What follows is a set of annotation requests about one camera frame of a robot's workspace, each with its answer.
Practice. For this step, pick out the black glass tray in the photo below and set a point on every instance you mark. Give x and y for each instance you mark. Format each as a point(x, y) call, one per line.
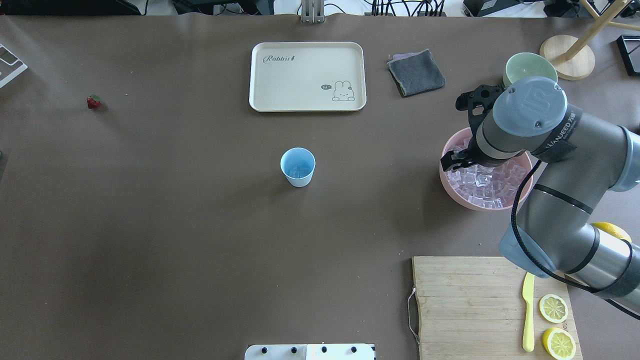
point(628, 47)

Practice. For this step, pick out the light blue plastic cup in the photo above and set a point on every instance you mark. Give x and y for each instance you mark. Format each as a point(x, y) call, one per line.
point(298, 165)

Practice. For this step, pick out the pink bowl of ice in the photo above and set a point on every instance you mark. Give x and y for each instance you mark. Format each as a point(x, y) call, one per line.
point(482, 188)

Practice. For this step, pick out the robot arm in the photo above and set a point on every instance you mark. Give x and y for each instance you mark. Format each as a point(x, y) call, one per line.
point(579, 158)

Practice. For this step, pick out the red strawberry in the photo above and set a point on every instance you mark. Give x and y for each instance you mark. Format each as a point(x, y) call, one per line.
point(93, 102)

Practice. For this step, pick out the lemon half lower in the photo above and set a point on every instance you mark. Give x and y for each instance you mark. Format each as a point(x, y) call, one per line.
point(559, 343)

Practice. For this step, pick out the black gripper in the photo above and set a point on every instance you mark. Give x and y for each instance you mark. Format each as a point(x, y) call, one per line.
point(457, 159)

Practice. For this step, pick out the cream rabbit serving tray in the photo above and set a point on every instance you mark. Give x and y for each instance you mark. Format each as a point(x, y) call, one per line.
point(307, 76)

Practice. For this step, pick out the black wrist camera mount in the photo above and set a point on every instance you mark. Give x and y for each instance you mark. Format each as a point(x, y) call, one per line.
point(478, 103)

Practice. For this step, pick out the wooden glass holder stand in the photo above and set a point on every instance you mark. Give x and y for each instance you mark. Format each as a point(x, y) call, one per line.
point(571, 57)

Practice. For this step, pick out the yellow plastic knife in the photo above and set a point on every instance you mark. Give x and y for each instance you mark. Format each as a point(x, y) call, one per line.
point(527, 293)

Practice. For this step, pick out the green ceramic bowl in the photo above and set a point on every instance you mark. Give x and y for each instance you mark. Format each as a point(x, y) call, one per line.
point(525, 64)

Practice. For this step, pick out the lemon slice upper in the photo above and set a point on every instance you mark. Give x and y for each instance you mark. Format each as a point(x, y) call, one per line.
point(553, 308)

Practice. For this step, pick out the yellow lemon far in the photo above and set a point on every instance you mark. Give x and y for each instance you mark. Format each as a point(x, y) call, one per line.
point(613, 230)

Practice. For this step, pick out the grey folded cloth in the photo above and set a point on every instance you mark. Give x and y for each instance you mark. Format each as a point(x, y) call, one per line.
point(416, 72)

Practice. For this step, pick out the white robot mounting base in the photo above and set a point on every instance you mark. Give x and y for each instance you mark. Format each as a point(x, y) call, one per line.
point(312, 351)

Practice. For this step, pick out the wooden cutting board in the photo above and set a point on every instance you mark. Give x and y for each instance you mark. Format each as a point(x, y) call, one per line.
point(471, 308)

